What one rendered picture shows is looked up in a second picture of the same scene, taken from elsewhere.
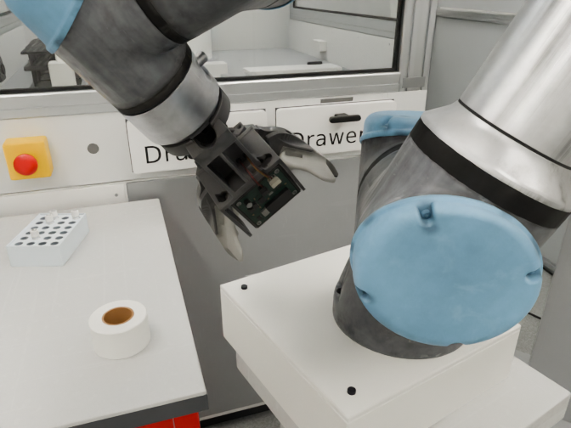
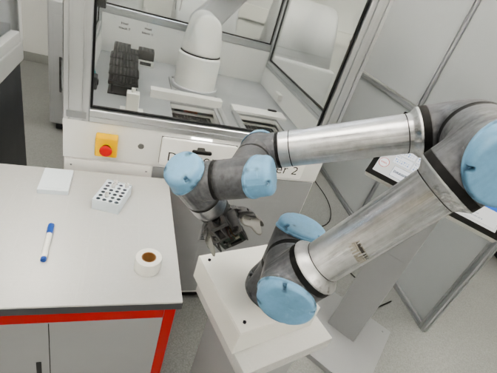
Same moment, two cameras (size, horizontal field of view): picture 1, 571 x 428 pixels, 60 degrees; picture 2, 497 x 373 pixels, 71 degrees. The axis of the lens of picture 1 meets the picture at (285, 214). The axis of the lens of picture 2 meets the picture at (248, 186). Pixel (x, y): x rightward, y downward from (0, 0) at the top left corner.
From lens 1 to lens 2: 39 cm
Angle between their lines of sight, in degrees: 7
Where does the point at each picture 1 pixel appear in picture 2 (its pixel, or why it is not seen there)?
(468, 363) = not seen: hidden behind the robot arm
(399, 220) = (276, 286)
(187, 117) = (212, 216)
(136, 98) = (197, 209)
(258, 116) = (233, 149)
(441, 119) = (299, 253)
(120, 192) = (148, 170)
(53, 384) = (116, 283)
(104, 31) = (195, 196)
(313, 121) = not seen: hidden behind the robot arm
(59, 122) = (126, 129)
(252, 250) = not seen: hidden behind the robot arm
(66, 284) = (120, 227)
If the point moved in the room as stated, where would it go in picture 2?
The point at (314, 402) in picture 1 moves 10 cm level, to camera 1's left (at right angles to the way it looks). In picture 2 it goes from (228, 321) to (187, 311)
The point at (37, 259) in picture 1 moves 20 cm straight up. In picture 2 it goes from (106, 208) to (110, 153)
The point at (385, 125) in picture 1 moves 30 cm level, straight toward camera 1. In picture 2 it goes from (285, 227) to (253, 338)
